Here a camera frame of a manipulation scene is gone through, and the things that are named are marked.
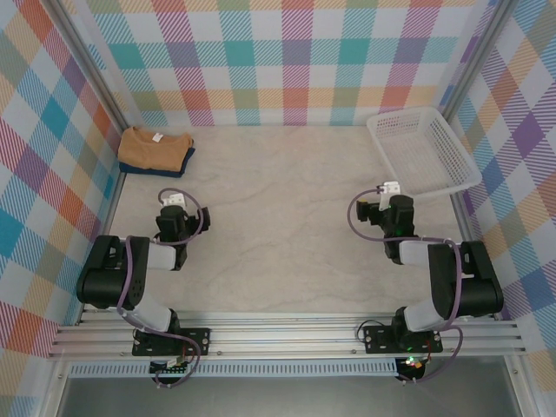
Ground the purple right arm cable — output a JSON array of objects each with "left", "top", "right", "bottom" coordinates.
[{"left": 347, "top": 186, "right": 464, "bottom": 386}]

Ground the circuit board with lit LEDs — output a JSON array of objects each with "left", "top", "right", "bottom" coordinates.
[{"left": 398, "top": 354, "right": 426, "bottom": 371}]

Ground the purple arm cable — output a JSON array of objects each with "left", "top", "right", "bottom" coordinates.
[
  {"left": 347, "top": 186, "right": 464, "bottom": 386},
  {"left": 116, "top": 187, "right": 209, "bottom": 388}
]

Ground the green circuit board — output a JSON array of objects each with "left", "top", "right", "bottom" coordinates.
[{"left": 149, "top": 355, "right": 192, "bottom": 375}]

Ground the tan t-shirt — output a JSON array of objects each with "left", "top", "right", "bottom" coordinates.
[{"left": 117, "top": 125, "right": 194, "bottom": 171}]

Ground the grey metal base panel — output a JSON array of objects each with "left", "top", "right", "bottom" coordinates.
[{"left": 56, "top": 375, "right": 522, "bottom": 417}]

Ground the white plastic basket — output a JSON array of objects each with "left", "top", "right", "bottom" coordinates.
[{"left": 366, "top": 106, "right": 483, "bottom": 201}]

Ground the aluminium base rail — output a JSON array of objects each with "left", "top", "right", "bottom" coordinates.
[{"left": 46, "top": 310, "right": 529, "bottom": 360}]

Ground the navy folded t-shirt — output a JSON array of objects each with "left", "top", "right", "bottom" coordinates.
[{"left": 117, "top": 145, "right": 196, "bottom": 179}]

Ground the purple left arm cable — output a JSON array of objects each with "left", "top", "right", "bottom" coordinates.
[{"left": 116, "top": 187, "right": 209, "bottom": 388}]

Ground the white slotted cable duct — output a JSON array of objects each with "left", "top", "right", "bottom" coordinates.
[{"left": 69, "top": 358, "right": 400, "bottom": 378}]

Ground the aluminium frame post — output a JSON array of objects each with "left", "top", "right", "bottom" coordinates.
[
  {"left": 436, "top": 0, "right": 518, "bottom": 129},
  {"left": 43, "top": 0, "right": 134, "bottom": 138}
]

